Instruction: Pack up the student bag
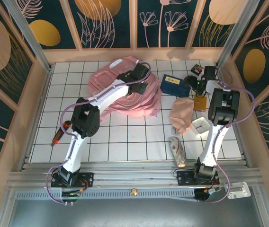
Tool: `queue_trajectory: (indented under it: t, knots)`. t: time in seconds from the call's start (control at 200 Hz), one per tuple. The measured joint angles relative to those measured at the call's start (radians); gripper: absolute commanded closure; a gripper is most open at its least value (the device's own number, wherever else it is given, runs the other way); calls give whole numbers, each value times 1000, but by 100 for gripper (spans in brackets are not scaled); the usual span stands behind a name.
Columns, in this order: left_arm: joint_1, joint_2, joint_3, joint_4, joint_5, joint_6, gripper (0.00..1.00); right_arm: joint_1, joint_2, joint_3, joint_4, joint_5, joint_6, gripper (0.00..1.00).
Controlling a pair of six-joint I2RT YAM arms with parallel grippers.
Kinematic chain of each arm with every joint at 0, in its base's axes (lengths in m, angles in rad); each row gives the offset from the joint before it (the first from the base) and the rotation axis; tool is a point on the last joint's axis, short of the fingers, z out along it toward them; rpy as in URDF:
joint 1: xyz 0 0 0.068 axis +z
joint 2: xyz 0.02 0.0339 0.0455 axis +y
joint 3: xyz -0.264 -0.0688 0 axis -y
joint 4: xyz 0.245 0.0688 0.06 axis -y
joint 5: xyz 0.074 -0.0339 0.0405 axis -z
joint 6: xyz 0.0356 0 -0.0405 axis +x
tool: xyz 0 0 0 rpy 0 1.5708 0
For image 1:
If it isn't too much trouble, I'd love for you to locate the grey slotted cable duct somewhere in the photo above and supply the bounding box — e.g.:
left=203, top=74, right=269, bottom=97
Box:
left=15, top=189, right=197, bottom=200

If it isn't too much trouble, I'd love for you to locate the beige fabric pouch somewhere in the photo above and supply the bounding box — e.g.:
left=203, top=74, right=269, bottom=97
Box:
left=170, top=97, right=195, bottom=135

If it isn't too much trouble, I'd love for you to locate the clear plastic bracket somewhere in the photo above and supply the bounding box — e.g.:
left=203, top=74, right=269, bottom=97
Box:
left=226, top=181, right=251, bottom=200

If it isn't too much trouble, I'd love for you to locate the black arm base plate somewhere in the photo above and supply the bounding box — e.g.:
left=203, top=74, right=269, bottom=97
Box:
left=51, top=172, right=95, bottom=189
left=176, top=170, right=220, bottom=186

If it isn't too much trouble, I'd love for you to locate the white square alarm clock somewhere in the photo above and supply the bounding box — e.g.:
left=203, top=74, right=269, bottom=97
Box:
left=191, top=117, right=210, bottom=137

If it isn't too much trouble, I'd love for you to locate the pink student backpack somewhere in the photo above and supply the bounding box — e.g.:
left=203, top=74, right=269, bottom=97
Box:
left=88, top=56, right=161, bottom=123

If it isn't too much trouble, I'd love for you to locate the blue box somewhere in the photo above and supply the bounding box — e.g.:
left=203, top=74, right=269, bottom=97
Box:
left=160, top=74, right=190, bottom=97

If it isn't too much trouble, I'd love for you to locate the aluminium frame post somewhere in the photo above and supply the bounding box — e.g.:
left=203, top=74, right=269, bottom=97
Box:
left=215, top=0, right=268, bottom=68
left=3, top=0, right=53, bottom=71

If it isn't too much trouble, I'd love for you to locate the orange black utility knife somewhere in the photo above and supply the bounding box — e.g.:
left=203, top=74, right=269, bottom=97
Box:
left=51, top=120, right=72, bottom=147

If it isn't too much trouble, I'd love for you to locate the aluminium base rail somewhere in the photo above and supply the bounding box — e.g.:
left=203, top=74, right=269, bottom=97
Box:
left=6, top=160, right=263, bottom=190

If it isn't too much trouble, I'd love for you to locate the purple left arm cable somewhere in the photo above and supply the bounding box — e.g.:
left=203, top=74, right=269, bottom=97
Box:
left=46, top=62, right=152, bottom=205

